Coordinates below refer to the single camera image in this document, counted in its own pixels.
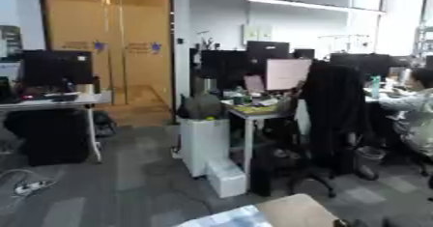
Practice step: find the white box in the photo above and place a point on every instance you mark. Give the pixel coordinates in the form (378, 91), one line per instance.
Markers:
(226, 178)

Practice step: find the tan cardboard box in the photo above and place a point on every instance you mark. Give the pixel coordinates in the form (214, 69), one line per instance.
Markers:
(296, 211)

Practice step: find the grey bag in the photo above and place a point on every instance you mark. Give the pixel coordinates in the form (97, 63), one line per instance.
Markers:
(203, 107)

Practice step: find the black computer monitor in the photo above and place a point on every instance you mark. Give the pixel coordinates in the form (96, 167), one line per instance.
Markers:
(56, 67)
(267, 52)
(222, 68)
(361, 62)

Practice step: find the small lit screen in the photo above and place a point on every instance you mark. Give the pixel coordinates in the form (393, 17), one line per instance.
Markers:
(254, 83)

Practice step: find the white narrow desk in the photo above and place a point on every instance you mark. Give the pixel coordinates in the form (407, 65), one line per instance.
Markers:
(248, 140)

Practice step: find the lit computer monitor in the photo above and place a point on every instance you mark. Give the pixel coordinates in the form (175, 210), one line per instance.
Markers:
(287, 73)

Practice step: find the black office chair with jacket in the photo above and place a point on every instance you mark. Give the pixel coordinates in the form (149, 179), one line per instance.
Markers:
(334, 108)

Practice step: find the white office desk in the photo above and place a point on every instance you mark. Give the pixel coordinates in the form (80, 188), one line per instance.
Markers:
(84, 99)

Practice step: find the glass door with wood tint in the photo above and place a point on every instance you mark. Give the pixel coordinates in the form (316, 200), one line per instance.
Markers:
(107, 28)

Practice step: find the white ceiling light strip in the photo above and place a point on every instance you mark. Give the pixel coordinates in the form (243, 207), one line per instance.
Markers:
(310, 5)

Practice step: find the teal bottle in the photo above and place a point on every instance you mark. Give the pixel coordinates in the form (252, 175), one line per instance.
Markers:
(375, 87)

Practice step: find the grey waste bin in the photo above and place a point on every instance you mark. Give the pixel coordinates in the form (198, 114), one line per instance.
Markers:
(370, 160)

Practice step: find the person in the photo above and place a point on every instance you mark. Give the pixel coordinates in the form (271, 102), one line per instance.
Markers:
(418, 115)

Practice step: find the white power strip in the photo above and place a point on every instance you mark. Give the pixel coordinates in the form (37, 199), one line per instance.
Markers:
(31, 186)

